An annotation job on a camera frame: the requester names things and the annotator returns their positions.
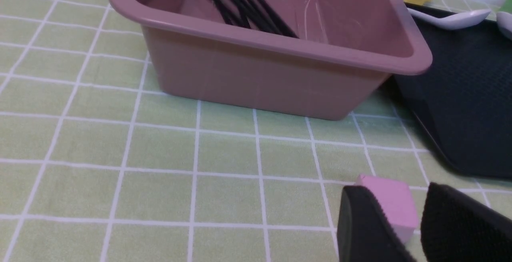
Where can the black plastic tray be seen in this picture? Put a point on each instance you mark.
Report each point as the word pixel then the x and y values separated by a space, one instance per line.
pixel 464 100

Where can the green checkered tablecloth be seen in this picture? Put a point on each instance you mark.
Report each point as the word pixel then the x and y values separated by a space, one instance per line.
pixel 97 164

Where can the white spoon centre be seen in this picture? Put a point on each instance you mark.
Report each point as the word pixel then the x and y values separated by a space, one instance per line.
pixel 504 23

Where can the white spoon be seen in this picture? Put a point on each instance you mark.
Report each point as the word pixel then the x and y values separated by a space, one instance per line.
pixel 504 23
pixel 455 21

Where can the pink plastic bin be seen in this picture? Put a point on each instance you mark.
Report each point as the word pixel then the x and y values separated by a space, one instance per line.
pixel 344 50

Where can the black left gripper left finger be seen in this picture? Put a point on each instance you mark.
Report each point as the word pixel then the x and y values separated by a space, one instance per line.
pixel 364 233

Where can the white spoon far left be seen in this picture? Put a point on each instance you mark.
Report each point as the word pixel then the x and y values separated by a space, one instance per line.
pixel 455 21

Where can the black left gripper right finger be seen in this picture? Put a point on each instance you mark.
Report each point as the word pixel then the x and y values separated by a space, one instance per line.
pixel 457 228

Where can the pink cube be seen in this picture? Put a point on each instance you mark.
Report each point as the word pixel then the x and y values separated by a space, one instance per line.
pixel 396 200

